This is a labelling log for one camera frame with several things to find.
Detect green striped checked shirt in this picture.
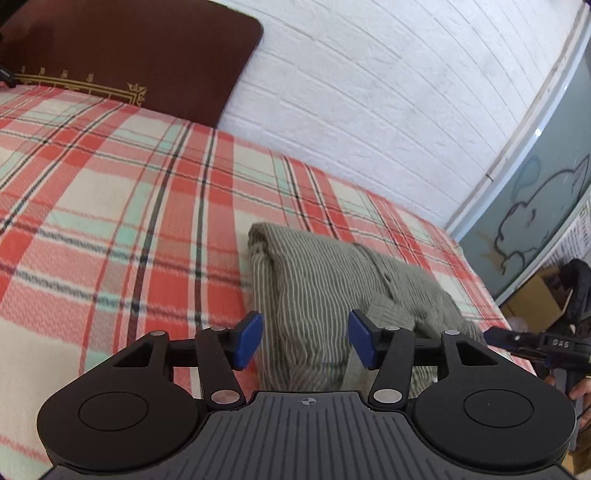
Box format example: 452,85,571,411
249,223,484,394

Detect person's right hand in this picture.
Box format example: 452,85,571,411
568,377,591,402

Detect black bag on hook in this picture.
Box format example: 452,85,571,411
559,259,590,338

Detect frosted glass door with drawing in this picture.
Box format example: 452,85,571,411
451,1,590,302

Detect red plaid bed sheet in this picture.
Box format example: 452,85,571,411
0,85,539,480

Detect dark brown wooden board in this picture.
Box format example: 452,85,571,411
1,0,263,128

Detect black metal stand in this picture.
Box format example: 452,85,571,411
0,66,16,88

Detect paper poster on wall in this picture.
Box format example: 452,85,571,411
541,199,590,269

